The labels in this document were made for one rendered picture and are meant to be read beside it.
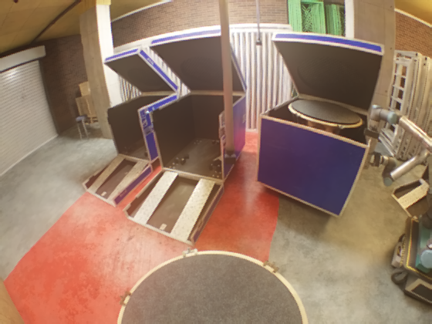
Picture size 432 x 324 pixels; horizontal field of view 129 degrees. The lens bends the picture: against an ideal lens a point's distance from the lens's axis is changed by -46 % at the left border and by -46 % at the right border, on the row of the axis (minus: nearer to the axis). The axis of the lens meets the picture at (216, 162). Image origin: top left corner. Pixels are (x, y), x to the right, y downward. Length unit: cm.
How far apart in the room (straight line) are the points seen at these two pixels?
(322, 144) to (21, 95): 693
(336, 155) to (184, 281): 143
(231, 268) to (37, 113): 663
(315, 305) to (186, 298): 116
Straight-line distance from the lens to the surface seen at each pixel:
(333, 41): 182
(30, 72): 689
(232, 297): 77
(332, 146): 167
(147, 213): 219
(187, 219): 198
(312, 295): 172
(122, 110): 331
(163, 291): 81
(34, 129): 679
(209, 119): 302
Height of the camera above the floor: 154
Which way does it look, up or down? 32 degrees down
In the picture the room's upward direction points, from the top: 4 degrees counter-clockwise
